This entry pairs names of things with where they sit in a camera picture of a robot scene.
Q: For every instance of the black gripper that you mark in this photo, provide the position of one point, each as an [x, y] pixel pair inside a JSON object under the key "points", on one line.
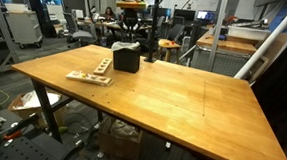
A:
{"points": [[131, 15]]}

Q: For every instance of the black pegboard panel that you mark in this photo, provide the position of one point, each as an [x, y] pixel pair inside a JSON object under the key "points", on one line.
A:
{"points": [[29, 149]]}

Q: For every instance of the lit computer monitor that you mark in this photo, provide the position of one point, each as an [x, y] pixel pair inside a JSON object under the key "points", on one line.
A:
{"points": [[205, 15]]}

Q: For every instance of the white plastic bin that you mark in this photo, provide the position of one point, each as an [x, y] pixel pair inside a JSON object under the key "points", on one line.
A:
{"points": [[248, 32]]}

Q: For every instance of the white cabinet on wheels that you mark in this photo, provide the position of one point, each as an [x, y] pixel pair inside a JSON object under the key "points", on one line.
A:
{"points": [[23, 26]]}

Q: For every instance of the seated person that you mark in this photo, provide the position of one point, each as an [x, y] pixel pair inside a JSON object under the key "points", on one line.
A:
{"points": [[109, 14]]}

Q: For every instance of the cardboard box with white bag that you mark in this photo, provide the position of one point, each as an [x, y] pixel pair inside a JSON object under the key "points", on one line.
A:
{"points": [[28, 108]]}

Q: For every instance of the wooden puzzle board with pieces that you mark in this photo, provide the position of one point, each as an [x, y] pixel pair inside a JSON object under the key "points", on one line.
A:
{"points": [[88, 78]]}

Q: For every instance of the round wooden stool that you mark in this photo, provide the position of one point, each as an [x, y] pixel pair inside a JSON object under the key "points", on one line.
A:
{"points": [[168, 43]]}

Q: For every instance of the white diagonal pole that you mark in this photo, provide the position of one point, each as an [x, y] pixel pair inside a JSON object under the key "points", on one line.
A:
{"points": [[269, 37]]}

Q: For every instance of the black vertical pole stand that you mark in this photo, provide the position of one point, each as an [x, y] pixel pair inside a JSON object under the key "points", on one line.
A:
{"points": [[154, 27]]}

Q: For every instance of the black table leg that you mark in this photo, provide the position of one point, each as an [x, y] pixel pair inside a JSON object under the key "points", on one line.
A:
{"points": [[46, 110]]}

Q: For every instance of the wooden board with triangle cutouts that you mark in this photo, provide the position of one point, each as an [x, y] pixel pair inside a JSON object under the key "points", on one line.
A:
{"points": [[102, 66]]}

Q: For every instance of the grey office chair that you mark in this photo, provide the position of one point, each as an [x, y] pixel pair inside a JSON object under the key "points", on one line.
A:
{"points": [[81, 34]]}

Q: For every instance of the black basket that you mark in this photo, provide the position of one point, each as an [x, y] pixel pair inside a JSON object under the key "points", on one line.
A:
{"points": [[127, 60]]}

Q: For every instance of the white towel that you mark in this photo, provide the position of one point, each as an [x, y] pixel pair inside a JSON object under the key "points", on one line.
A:
{"points": [[124, 46]]}

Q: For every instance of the orange green wrist mount plate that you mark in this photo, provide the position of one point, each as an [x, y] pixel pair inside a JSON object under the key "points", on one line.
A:
{"points": [[131, 4]]}

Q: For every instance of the grey vertical pillar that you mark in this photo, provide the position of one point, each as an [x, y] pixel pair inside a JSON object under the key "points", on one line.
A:
{"points": [[218, 27]]}

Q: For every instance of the brown cardboard box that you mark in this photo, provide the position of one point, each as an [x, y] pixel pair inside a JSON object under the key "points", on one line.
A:
{"points": [[119, 143]]}

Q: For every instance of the wooden top workbench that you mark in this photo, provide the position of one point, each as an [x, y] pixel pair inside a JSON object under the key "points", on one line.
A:
{"points": [[227, 45]]}

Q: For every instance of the dark office chair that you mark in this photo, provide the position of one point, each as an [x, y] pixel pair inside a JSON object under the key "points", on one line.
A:
{"points": [[175, 32]]}

